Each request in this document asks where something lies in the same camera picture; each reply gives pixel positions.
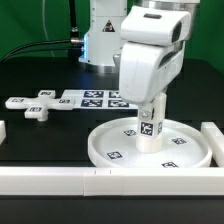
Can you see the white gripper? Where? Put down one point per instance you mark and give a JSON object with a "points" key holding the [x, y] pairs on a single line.
{"points": [[145, 70]]}

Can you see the white round table top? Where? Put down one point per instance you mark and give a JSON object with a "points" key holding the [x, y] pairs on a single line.
{"points": [[114, 144]]}

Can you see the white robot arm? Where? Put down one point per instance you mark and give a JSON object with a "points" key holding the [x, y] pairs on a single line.
{"points": [[152, 22]]}

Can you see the white marker plate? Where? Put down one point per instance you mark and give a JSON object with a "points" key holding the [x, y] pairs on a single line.
{"points": [[97, 99]]}

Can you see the white right fence bar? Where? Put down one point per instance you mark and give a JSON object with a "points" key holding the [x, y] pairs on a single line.
{"points": [[215, 139]]}

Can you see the white fence bar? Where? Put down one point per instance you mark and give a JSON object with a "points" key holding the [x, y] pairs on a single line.
{"points": [[92, 181], [215, 139]]}

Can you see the white front fence bar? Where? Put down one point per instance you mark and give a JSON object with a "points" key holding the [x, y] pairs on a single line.
{"points": [[92, 181]]}

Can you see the white cross-shaped table base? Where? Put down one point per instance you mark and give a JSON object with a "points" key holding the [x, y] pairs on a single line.
{"points": [[37, 108]]}

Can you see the white left fence block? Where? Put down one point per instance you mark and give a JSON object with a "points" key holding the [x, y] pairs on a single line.
{"points": [[2, 131]]}

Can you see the black cable connector post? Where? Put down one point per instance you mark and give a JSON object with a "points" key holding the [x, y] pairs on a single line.
{"points": [[74, 33]]}

